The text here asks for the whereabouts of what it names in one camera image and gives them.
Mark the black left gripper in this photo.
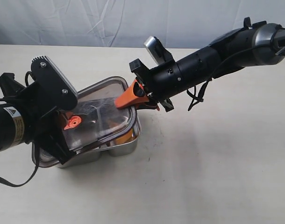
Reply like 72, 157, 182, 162
0, 73, 75, 164

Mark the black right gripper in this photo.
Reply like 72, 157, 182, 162
114, 59, 180, 112

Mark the transparent lid with orange valve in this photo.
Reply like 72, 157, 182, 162
32, 76, 136, 168

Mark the yellow toy cheese wedge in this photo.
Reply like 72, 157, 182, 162
114, 129, 133, 145

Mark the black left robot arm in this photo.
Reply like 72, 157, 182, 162
0, 73, 77, 164

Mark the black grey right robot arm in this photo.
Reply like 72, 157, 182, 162
115, 17, 285, 112

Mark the stainless steel lunch box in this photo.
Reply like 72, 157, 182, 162
32, 119, 141, 168

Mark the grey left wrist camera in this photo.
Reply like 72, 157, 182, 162
31, 56, 78, 111

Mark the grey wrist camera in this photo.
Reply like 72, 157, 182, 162
31, 56, 78, 111
143, 36, 174, 65

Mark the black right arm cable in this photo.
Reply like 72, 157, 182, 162
186, 28, 285, 112

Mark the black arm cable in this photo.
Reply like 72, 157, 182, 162
186, 28, 285, 112
0, 71, 43, 188

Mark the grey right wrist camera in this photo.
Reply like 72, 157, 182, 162
143, 36, 174, 65

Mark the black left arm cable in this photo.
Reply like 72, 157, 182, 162
0, 71, 43, 188

